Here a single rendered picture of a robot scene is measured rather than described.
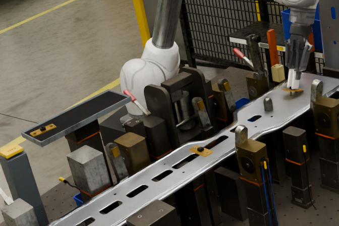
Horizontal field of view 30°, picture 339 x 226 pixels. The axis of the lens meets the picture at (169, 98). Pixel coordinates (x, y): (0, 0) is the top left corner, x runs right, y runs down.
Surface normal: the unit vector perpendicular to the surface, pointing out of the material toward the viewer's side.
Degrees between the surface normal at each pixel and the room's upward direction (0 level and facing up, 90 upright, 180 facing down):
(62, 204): 0
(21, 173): 90
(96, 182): 90
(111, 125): 4
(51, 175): 0
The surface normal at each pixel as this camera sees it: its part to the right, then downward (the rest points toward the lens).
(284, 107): -0.19, -0.90
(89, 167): 0.64, 0.20
